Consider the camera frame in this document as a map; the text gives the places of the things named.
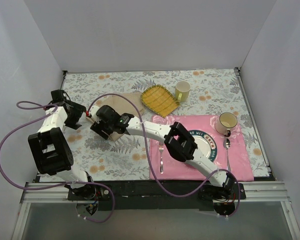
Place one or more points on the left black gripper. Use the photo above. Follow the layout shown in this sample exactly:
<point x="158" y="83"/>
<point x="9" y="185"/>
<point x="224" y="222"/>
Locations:
<point x="75" y="116"/>

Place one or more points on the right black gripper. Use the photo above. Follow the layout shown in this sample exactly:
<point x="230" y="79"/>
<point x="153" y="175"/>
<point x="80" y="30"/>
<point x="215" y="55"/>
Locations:
<point x="99" y="128"/>

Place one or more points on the beige cloth napkin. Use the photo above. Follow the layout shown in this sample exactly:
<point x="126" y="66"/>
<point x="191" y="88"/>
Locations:
<point x="129" y="103"/>

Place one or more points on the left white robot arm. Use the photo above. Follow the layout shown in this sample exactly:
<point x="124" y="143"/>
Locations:
<point x="51" y="152"/>

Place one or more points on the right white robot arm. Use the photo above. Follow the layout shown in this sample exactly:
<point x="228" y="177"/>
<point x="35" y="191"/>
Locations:
<point x="179" y="143"/>

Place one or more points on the floral tablecloth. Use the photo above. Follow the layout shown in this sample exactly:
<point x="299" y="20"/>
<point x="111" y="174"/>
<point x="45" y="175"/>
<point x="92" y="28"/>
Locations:
<point x="212" y="92"/>

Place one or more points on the silver fork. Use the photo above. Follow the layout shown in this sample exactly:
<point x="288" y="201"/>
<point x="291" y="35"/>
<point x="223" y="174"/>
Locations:
<point x="161" y="150"/>

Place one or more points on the yellow woven bamboo tray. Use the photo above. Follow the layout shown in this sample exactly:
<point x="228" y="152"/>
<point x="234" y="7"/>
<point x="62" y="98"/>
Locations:
<point x="159" y="100"/>

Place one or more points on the yellow green mug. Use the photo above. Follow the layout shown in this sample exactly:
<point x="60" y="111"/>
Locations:
<point x="182" y="90"/>

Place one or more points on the green rimmed white plate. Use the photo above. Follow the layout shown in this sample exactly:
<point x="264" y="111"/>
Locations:
<point x="205" y="143"/>

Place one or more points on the pink placemat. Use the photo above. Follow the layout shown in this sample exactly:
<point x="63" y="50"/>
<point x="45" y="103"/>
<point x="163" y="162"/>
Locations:
<point x="175" y="170"/>

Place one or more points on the pink mug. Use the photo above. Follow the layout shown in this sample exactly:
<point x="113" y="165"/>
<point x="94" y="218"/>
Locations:
<point x="225" y="123"/>

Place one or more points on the silver spoon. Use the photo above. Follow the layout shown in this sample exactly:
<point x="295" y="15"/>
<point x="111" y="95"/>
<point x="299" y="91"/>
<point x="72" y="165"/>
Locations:
<point x="227" y="145"/>

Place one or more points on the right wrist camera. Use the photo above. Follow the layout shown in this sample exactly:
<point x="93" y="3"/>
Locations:
<point x="107" y="114"/>

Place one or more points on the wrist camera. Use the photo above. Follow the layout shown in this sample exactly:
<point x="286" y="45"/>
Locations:
<point x="58" y="95"/>
<point x="107" y="114"/>

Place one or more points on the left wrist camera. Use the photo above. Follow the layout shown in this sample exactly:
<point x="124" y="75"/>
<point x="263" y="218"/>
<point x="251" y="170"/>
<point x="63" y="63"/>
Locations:
<point x="58" y="95"/>

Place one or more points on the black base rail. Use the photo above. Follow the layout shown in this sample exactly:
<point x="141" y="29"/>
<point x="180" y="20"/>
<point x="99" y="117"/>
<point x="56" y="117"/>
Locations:
<point x="147" y="195"/>

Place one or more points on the aluminium frame rail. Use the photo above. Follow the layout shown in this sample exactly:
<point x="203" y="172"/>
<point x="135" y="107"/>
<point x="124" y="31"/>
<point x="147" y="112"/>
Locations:
<point x="260" y="191"/>

